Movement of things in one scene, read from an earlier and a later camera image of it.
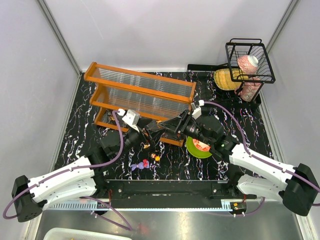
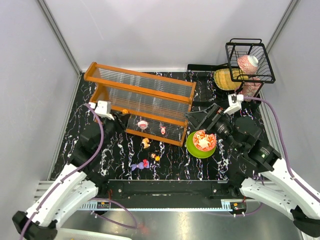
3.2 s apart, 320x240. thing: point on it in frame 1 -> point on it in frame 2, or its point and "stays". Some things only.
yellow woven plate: (223, 80) stays
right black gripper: (182, 124) -> (210, 118)
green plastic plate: (194, 151) stays
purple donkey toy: (141, 165) stays
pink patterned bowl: (248, 64) stays
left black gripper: (142, 130) -> (116, 119)
